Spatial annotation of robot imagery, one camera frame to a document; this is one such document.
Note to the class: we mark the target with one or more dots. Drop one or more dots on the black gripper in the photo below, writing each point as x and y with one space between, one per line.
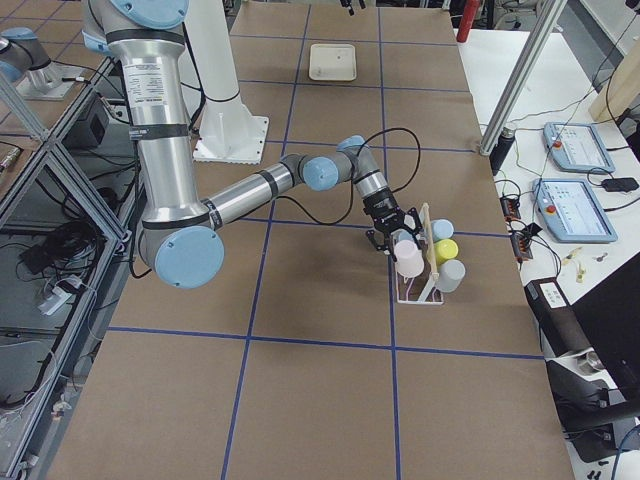
381 210

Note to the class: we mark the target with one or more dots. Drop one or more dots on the pink plastic cup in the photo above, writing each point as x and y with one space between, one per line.
409 260

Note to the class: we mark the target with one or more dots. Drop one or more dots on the light blue cup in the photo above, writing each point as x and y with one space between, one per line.
442 229

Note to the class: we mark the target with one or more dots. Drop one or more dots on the yellow plastic cup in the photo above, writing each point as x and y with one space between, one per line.
445 250

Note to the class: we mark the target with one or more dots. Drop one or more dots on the grey plastic cup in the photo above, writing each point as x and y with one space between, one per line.
451 274

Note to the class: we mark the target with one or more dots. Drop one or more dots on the cream plastic tray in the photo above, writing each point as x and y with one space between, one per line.
332 62

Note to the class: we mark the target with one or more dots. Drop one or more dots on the red bottle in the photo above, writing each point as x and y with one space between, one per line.
467 19

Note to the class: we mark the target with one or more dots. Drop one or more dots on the black thermos bottle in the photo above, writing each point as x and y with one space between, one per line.
501 149

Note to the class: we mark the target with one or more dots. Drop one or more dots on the near teach pendant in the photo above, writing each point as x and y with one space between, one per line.
571 212

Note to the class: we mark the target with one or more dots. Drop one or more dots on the teach pendant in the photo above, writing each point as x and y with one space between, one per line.
577 148
571 212

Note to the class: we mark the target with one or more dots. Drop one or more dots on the black box with label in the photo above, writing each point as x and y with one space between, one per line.
555 316

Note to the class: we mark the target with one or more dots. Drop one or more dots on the far teach pendant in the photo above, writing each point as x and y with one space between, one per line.
577 148

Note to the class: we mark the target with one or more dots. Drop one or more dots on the black monitor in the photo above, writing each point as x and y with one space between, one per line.
609 317

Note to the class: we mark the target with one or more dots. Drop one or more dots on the black power adapter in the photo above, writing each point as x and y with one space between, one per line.
620 185

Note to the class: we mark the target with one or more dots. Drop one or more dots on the white wire cup rack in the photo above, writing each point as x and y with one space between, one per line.
420 290

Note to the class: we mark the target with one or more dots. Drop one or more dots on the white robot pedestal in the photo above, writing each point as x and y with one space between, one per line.
228 132

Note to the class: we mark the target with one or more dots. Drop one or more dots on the aluminium frame post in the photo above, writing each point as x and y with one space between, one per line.
532 49

